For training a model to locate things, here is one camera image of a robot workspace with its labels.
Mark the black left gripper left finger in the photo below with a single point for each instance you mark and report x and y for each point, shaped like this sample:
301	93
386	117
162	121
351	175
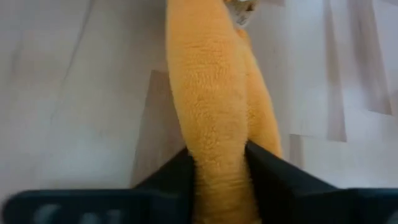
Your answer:
124	207

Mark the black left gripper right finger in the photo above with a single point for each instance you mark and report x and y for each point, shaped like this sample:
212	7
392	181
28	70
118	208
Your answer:
311	205

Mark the orange microfiber towel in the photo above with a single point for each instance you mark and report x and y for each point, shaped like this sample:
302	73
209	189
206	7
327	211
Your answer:
211	93

